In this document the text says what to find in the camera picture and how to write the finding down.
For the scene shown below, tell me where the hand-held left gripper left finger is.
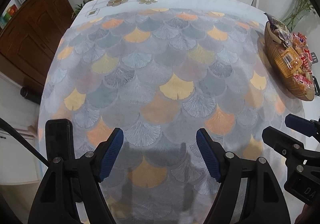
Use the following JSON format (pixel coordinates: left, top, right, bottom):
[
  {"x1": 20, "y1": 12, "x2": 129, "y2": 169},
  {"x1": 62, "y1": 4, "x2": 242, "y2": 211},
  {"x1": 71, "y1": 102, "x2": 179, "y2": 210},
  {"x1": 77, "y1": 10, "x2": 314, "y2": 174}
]
[{"x1": 27, "y1": 127, "x2": 125, "y2": 224}]

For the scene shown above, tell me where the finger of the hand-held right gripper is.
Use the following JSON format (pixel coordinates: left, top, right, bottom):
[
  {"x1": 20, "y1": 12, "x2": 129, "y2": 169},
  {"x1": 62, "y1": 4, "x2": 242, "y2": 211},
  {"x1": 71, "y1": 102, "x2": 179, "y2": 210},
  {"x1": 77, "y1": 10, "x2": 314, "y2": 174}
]
[
  {"x1": 262, "y1": 126, "x2": 320, "y2": 167},
  {"x1": 284, "y1": 114, "x2": 320, "y2": 143}
]

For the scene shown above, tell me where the orange box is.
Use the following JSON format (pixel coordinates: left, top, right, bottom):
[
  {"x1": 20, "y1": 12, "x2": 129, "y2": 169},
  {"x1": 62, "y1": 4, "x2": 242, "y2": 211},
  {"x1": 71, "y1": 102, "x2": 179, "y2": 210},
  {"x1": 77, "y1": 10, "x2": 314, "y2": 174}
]
[{"x1": 6, "y1": 5, "x2": 18, "y2": 18}]

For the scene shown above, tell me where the red striped snack packet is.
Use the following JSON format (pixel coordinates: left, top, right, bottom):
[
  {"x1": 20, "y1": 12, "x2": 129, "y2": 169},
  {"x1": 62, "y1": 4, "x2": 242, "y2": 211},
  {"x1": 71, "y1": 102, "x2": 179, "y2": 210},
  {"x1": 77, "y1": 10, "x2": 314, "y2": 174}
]
[{"x1": 291, "y1": 32, "x2": 315, "y2": 64}]

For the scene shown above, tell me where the tall green plant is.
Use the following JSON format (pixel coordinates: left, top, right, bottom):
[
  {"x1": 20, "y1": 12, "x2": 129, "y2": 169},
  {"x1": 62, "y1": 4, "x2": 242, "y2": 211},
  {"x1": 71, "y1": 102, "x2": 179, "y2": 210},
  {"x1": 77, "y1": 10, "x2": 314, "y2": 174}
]
[{"x1": 285, "y1": 0, "x2": 315, "y2": 31}]

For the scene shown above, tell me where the black cable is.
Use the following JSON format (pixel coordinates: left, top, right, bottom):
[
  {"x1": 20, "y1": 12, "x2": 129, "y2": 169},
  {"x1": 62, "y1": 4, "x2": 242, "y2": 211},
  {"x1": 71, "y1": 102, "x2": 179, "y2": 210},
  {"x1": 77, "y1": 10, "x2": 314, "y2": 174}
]
[{"x1": 0, "y1": 117, "x2": 50, "y2": 167}]

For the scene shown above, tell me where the grey purple printed packet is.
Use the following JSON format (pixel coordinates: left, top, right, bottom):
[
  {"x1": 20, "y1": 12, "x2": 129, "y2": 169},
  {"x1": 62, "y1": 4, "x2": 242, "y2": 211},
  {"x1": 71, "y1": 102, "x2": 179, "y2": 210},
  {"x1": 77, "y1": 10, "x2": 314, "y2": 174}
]
[{"x1": 275, "y1": 30, "x2": 293, "y2": 45}]

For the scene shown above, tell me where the black cylindrical bottle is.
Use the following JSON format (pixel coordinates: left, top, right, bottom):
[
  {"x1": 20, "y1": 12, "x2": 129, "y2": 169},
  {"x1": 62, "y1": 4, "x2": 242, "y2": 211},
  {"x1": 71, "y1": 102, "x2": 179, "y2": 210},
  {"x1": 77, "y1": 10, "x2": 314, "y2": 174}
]
[{"x1": 20, "y1": 86, "x2": 42, "y2": 104}]

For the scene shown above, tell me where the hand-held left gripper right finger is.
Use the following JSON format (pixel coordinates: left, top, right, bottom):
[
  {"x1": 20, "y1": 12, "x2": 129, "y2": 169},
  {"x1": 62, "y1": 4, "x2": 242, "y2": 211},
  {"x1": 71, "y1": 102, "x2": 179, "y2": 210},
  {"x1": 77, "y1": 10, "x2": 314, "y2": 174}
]
[{"x1": 196, "y1": 129, "x2": 292, "y2": 224}]

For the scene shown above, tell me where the red orange snack packet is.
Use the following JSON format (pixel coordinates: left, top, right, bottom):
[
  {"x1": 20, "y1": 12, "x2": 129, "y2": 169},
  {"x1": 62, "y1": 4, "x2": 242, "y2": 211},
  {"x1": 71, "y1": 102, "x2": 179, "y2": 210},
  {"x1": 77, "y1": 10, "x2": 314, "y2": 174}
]
[{"x1": 292, "y1": 64, "x2": 316, "y2": 89}]

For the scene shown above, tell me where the yellow pastry packet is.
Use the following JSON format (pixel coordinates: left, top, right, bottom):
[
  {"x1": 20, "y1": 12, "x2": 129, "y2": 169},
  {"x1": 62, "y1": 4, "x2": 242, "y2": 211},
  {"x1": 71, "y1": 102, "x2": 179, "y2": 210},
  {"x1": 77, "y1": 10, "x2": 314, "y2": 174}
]
[{"x1": 275, "y1": 47, "x2": 302, "y2": 77}]

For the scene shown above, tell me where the brown wooden sideboard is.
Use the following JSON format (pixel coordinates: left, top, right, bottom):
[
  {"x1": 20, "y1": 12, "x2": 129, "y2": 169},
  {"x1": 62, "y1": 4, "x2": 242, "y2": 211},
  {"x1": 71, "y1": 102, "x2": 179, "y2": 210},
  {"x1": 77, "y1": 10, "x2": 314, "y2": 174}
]
[{"x1": 0, "y1": 0, "x2": 75, "y2": 94}]

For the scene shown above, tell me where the wicker basket of snacks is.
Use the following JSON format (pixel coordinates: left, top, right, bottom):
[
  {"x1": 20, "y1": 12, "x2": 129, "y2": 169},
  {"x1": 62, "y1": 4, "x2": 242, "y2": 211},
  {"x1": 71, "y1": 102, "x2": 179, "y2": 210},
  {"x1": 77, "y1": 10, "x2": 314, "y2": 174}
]
[{"x1": 264, "y1": 21, "x2": 316, "y2": 101}]

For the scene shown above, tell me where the small green houseplant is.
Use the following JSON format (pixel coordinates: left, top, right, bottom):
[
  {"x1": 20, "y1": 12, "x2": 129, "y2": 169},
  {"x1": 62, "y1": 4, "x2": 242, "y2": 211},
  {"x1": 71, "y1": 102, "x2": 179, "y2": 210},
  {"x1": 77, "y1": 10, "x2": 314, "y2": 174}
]
[{"x1": 72, "y1": 0, "x2": 97, "y2": 18}]

